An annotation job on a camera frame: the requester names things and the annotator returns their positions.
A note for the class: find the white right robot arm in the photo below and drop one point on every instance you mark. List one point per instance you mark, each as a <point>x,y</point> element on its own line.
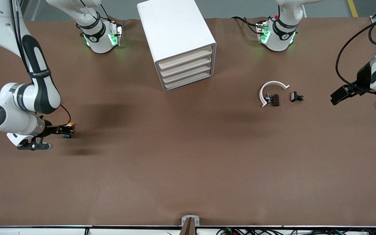
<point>34,94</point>

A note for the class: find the dark brown clamp block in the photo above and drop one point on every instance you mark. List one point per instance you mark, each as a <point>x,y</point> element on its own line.
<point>274,100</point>

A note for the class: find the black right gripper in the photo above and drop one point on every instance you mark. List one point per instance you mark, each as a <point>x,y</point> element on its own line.
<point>48,129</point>

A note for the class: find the yellow mushroom push button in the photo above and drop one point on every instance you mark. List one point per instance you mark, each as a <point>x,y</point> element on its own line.
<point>70,130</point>

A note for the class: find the grey metal bracket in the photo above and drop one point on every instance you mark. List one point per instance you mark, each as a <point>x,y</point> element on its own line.
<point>184,219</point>

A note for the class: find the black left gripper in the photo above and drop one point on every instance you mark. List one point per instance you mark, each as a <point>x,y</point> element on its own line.
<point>363,79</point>

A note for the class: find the small black clamp block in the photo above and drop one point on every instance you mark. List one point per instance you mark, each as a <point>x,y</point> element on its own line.
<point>295,96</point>

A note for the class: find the white plastic drawer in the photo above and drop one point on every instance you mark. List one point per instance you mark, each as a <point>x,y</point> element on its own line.
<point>186,66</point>
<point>187,74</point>
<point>188,82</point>
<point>184,58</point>

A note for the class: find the brown post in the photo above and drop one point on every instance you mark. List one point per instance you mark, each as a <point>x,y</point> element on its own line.
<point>189,228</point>

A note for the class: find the white drawer cabinet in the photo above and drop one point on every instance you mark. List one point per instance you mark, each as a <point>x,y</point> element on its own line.
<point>171,29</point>

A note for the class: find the white curved plastic strip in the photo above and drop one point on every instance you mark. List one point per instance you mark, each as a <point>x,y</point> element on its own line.
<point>273,82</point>

